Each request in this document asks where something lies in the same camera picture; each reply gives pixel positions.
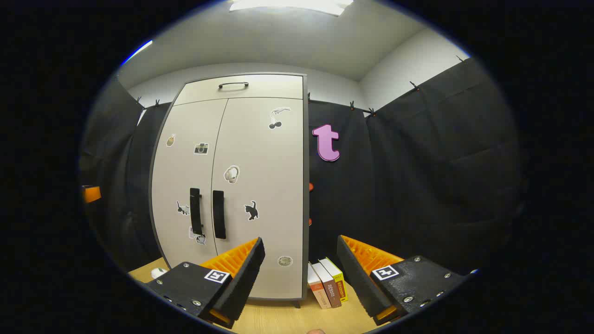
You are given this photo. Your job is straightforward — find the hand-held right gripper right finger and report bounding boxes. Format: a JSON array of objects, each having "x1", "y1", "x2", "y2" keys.
[{"x1": 336, "y1": 235, "x2": 468, "y2": 326}]

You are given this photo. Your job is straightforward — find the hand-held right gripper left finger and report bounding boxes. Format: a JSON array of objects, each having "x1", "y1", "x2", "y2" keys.
[{"x1": 146, "y1": 237, "x2": 266, "y2": 329}]

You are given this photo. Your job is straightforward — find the black door handle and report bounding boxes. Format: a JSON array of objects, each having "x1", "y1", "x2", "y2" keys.
[
  {"x1": 190, "y1": 188, "x2": 204, "y2": 235},
  {"x1": 213, "y1": 190, "x2": 226, "y2": 240}
]

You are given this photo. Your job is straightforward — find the cabinet door with cat sticker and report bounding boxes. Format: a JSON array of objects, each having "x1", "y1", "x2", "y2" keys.
[{"x1": 211, "y1": 97, "x2": 304, "y2": 300}]

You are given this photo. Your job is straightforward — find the cabinet door with camera sticker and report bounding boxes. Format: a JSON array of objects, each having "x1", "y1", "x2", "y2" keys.
[{"x1": 151, "y1": 98, "x2": 229, "y2": 270}]

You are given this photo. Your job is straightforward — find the white double-door shoe cabinet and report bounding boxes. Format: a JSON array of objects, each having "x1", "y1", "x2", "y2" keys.
[{"x1": 148, "y1": 72, "x2": 310, "y2": 309}]

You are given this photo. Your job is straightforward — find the yellow book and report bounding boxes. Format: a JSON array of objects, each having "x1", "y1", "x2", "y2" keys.
[{"x1": 319, "y1": 257, "x2": 349, "y2": 302}]

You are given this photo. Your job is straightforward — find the white and orange book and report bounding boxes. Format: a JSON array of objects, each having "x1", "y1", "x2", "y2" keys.
[{"x1": 308, "y1": 263, "x2": 332, "y2": 309}]

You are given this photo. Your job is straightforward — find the black backdrop cloth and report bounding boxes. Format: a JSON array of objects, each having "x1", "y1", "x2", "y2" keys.
[{"x1": 79, "y1": 56, "x2": 525, "y2": 279}]

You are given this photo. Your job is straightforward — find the ceiling light strip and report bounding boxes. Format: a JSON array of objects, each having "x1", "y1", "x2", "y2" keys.
[{"x1": 122, "y1": 40, "x2": 153, "y2": 65}]

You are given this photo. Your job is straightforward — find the ceiling light panel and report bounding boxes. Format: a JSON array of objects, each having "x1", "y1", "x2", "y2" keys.
[{"x1": 228, "y1": 0, "x2": 354, "y2": 17}]

